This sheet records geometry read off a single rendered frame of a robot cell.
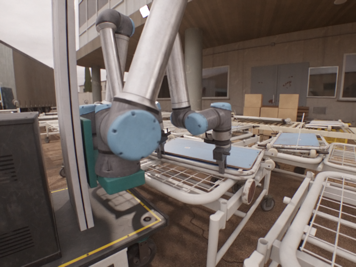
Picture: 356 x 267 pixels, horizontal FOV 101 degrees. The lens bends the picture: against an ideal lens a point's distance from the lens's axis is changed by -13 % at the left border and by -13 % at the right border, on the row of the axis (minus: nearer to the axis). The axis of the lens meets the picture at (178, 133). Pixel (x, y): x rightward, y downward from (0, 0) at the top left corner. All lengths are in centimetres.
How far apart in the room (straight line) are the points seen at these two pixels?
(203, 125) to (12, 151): 63
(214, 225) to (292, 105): 395
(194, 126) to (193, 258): 79
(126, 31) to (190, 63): 476
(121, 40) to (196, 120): 76
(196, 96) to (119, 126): 534
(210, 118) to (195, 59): 525
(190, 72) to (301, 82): 367
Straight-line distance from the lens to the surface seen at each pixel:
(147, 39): 57
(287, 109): 444
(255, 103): 449
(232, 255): 122
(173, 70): 76
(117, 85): 98
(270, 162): 111
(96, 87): 1208
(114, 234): 86
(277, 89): 686
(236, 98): 731
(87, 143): 78
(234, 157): 106
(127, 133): 47
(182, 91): 76
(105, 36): 109
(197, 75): 582
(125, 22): 122
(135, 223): 90
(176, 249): 121
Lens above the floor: 88
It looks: 10 degrees down
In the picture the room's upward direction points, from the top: straight up
